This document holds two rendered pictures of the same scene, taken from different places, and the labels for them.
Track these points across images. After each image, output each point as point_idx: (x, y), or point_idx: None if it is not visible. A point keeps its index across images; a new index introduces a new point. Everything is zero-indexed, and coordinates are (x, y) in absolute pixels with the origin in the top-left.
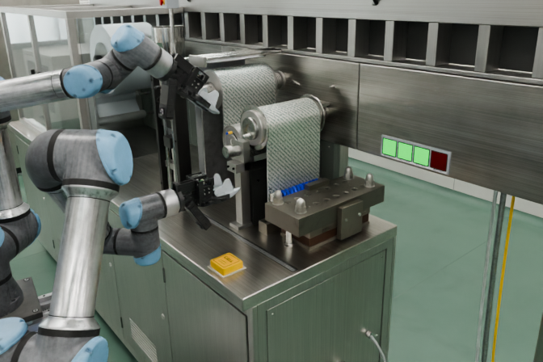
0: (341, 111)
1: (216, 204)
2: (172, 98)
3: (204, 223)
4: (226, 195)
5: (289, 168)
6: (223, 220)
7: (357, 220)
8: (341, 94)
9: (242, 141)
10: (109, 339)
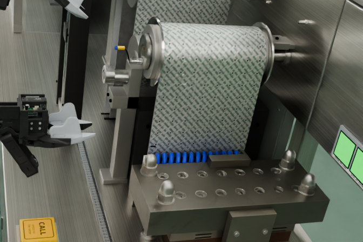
0: (304, 65)
1: (111, 132)
2: None
3: (26, 167)
4: (65, 140)
5: (193, 125)
6: (97, 161)
7: (259, 239)
8: (310, 39)
9: (134, 65)
10: (1, 232)
